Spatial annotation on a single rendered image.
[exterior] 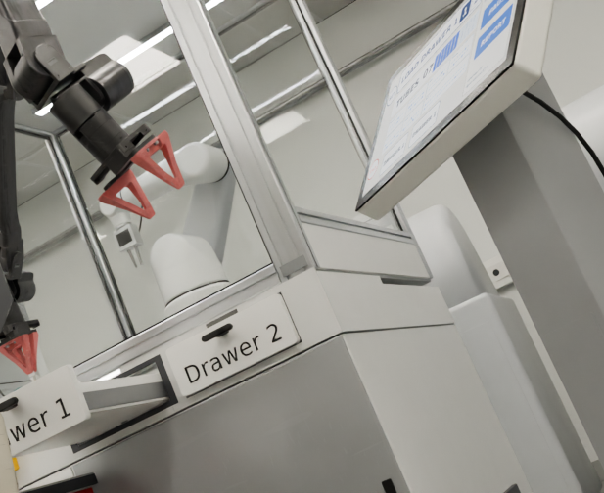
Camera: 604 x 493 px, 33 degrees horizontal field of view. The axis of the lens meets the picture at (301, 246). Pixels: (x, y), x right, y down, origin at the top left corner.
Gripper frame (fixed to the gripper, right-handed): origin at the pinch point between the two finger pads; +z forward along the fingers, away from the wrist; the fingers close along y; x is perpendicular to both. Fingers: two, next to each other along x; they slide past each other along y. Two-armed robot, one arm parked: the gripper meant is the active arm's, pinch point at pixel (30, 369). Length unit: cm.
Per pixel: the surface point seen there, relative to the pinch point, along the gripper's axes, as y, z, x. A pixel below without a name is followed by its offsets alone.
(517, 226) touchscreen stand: -7, 19, -99
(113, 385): 3.8, 10.3, -13.2
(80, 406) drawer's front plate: -11.7, 12.2, -14.7
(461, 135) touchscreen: -17, 3, -99
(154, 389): 17.5, 13.9, -13.6
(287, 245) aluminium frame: 23, -1, -52
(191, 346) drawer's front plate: 20.7, 9.2, -24.1
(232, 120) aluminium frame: 26, -30, -53
